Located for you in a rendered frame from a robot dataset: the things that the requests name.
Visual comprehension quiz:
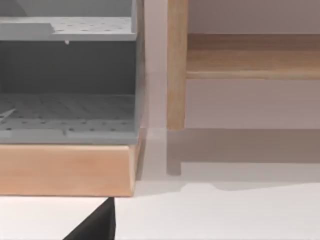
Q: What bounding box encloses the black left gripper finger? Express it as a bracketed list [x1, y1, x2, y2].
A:
[62, 197, 117, 240]

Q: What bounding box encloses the pale wooden drawer front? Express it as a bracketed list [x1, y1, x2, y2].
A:
[0, 142, 142, 198]

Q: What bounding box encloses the grey pierced drawer inside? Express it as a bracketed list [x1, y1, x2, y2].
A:
[0, 93, 139, 145]

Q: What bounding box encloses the wooden cupboard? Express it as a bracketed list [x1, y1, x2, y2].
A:
[0, 0, 146, 181]

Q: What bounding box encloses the wooden open shelf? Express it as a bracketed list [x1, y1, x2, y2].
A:
[166, 0, 320, 132]

